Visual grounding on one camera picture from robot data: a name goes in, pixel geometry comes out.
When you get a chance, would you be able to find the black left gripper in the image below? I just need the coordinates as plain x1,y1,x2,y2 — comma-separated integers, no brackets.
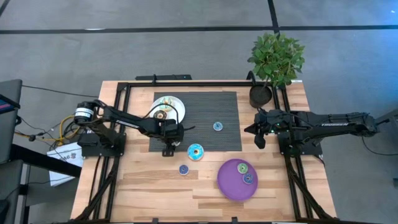
160,119,197,147

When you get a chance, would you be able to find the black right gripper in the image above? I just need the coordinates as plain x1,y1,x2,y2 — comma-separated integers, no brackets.
244,109,281,136

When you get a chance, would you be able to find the large black iced donut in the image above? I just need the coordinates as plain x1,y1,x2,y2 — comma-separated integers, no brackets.
153,109,169,121

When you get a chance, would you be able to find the white round plate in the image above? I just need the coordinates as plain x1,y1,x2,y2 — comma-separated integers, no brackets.
149,95,187,124

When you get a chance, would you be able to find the large light blue iced donut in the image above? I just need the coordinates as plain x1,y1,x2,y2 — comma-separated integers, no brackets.
187,143,205,162

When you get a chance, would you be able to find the dark grey woven placemat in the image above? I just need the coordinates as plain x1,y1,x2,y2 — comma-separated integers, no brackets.
148,91,243,152

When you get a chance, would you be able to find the black power strip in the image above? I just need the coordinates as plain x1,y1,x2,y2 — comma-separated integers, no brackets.
135,73,193,81

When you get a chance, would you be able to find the purple round plate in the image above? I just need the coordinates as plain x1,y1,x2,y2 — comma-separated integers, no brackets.
216,158,259,202

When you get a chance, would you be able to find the green plant in black pot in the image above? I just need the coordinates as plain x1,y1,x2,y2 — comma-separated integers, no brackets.
247,32,306,110

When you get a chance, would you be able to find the black furniture beam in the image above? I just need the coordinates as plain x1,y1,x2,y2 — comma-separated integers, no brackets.
11,144,82,178

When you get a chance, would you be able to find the grey furniture unit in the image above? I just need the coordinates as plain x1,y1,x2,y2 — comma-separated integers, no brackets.
0,79,32,224

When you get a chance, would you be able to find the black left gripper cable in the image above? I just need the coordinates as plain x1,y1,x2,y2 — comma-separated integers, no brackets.
149,102,181,126

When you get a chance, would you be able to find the black aluminium rig frame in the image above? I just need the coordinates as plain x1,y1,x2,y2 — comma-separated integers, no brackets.
73,80,338,223

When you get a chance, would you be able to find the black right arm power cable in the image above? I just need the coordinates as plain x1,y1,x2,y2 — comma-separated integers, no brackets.
361,136,398,156

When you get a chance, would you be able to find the yellow cable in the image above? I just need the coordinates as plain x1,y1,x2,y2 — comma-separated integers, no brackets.
14,114,82,144

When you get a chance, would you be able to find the thin black floor cable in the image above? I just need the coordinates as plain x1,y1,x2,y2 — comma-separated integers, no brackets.
21,84,100,99

